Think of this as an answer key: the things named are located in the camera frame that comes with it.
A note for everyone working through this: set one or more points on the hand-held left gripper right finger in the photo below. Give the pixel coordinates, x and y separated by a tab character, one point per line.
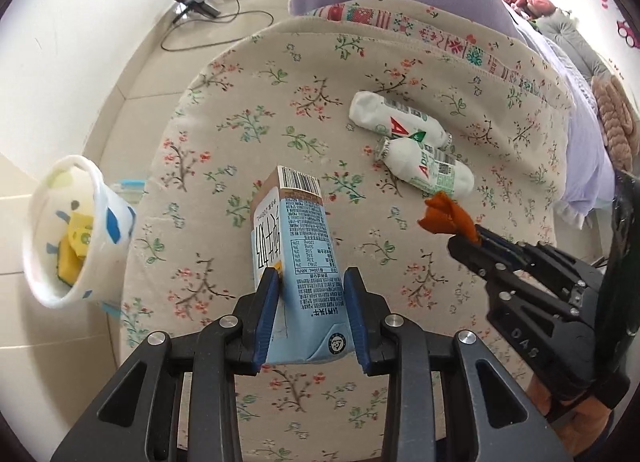
357	317

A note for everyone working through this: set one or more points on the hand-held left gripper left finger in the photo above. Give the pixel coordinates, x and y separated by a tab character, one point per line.
265	312

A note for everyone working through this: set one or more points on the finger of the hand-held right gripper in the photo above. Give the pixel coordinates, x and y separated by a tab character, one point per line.
545	254
475	257

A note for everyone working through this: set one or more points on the orange wrapper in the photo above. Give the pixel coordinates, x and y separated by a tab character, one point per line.
442	217

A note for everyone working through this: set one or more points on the blue milk carton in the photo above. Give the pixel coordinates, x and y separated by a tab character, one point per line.
305	252

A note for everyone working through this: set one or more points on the white bin with blue marks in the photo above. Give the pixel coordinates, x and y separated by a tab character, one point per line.
100	252

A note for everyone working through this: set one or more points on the green and yellow sponge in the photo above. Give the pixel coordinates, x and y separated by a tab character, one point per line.
67	262

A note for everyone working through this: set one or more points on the person's right forearm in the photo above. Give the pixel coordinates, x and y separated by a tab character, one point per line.
580	427

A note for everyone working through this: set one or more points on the white plastic bottle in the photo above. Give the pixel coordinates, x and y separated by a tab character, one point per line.
380	112
430	167

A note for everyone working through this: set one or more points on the floral table cover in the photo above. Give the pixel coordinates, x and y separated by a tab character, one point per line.
240	152

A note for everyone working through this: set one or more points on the grey plush toy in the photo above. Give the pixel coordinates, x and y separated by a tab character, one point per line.
570	37

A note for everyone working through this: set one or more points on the pink plush toy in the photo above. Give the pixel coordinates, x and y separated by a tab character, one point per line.
535	2

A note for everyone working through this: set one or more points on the black floor device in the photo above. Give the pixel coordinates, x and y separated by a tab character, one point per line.
195	5

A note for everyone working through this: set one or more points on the pink wall sticker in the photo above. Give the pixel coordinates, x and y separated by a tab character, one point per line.
627	32

